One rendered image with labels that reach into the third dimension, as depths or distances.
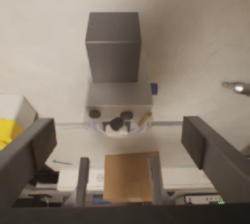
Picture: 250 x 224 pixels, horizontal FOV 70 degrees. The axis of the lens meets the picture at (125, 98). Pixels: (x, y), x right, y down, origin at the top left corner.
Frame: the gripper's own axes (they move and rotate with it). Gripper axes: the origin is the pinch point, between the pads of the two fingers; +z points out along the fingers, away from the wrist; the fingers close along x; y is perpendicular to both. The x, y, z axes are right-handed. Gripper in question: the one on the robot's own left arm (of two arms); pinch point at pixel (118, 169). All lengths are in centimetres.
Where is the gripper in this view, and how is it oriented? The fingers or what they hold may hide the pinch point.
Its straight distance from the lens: 34.5
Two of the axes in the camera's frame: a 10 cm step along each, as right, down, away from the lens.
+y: 0.1, -5.7, -8.2
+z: -0.2, -8.2, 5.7
